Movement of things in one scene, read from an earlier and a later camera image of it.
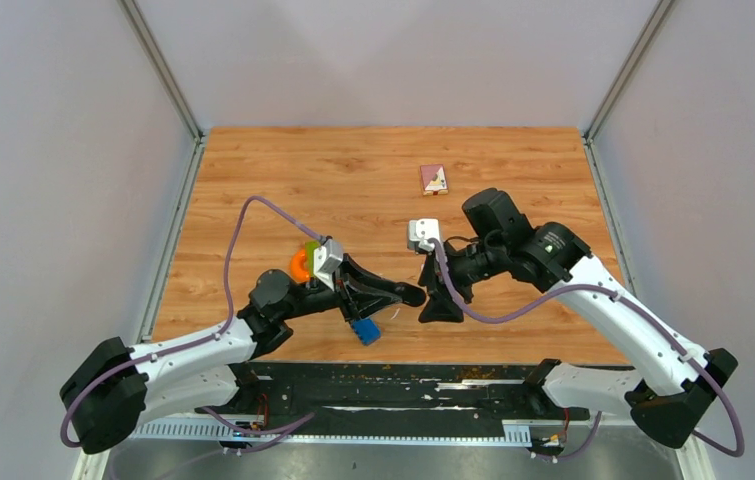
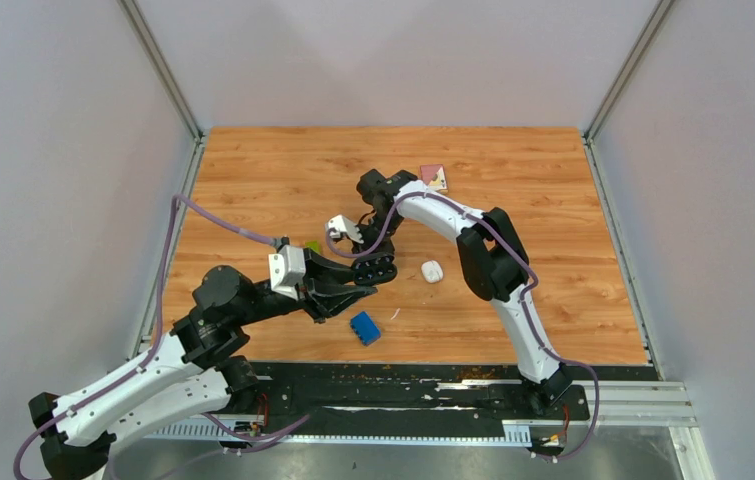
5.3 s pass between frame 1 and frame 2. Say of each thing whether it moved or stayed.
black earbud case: moved
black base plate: stayed
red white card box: stayed
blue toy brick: stayed
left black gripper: moved
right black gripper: moved
